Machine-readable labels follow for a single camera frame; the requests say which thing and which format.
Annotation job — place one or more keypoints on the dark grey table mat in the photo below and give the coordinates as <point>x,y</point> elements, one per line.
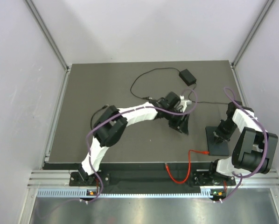
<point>93,85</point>

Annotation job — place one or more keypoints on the grey slotted cable duct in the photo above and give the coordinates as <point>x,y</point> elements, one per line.
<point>90,193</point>

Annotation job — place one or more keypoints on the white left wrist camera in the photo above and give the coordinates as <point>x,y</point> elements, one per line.
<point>184,102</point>

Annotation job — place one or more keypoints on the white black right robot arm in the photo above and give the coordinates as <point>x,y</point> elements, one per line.
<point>241,142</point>

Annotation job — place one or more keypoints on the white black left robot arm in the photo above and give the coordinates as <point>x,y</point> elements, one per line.
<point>109,128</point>

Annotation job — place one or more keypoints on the aluminium frame rail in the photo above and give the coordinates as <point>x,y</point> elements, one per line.
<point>61,178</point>

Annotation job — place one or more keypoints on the dark grey network switch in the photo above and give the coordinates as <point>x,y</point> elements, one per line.
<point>215,148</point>

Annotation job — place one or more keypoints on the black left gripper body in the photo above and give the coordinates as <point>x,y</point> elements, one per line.
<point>174,119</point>

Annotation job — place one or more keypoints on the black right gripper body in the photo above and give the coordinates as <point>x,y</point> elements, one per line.
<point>225,129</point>

